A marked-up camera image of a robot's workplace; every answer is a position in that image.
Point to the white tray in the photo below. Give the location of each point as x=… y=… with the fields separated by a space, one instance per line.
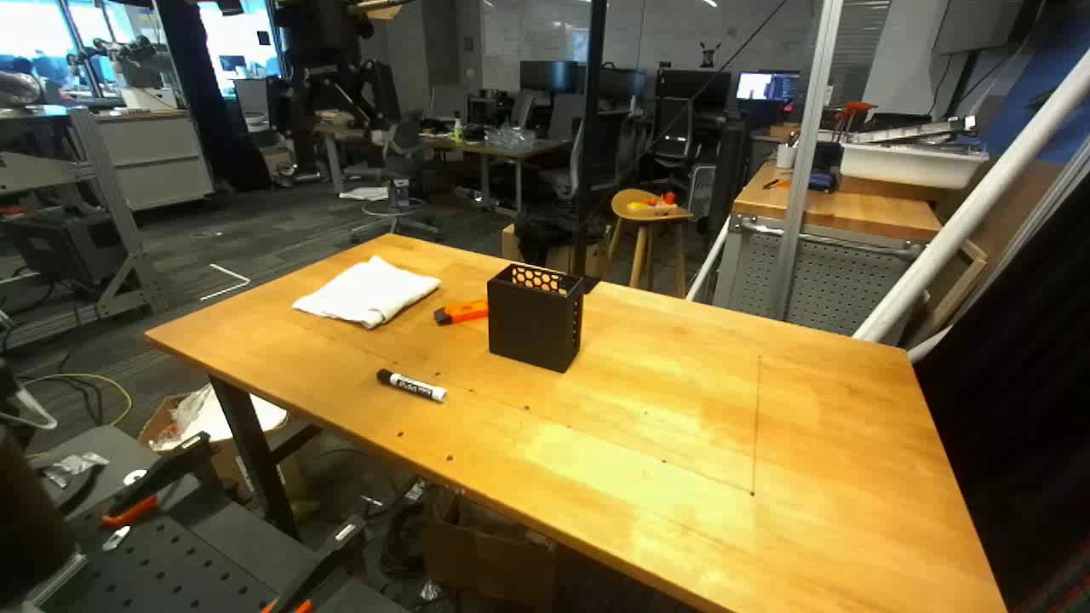
x=908 y=162

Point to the wooden workbench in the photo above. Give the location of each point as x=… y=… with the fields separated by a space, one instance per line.
x=840 y=208

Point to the black perforated plate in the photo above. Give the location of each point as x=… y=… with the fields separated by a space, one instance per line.
x=170 y=566

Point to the white upright pole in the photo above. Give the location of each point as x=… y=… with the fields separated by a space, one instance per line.
x=808 y=146

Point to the black pole stand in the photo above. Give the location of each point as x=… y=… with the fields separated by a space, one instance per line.
x=589 y=136

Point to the white diagonal pole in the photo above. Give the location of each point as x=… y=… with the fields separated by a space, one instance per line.
x=976 y=192

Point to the round wooden stool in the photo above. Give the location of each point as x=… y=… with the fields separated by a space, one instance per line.
x=649 y=204

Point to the black table leg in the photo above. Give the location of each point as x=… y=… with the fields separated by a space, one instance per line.
x=257 y=453

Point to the grey metal shelf unit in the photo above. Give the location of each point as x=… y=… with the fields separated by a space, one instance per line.
x=68 y=225

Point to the large cardboard box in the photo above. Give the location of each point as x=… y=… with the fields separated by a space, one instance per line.
x=489 y=564

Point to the black and white marker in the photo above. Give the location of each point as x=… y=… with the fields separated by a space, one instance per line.
x=411 y=385

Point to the white terry towel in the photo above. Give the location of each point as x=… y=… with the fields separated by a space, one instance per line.
x=361 y=292

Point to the black perforated box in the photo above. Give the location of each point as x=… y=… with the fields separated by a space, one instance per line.
x=532 y=328

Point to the white cabinet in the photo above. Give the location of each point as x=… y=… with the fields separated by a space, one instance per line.
x=159 y=156

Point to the crumpled paper bag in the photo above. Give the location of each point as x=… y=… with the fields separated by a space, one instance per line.
x=190 y=414

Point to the small orange yellow tool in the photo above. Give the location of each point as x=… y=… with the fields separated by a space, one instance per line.
x=656 y=201

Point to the orange marker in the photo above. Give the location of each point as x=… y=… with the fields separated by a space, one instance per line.
x=462 y=313

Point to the lit computer monitor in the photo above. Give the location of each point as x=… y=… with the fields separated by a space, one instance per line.
x=768 y=86

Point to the grey pegboard panel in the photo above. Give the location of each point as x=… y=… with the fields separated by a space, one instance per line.
x=840 y=285

